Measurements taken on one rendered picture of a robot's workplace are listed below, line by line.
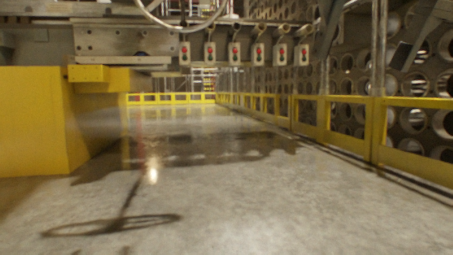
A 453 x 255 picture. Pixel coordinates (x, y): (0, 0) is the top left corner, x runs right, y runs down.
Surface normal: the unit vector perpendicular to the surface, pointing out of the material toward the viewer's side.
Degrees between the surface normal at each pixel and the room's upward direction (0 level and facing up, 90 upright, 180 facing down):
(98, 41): 90
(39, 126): 90
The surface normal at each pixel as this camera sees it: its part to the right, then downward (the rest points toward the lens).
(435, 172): -0.99, 0.04
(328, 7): 0.06, 0.48
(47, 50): 0.17, 0.10
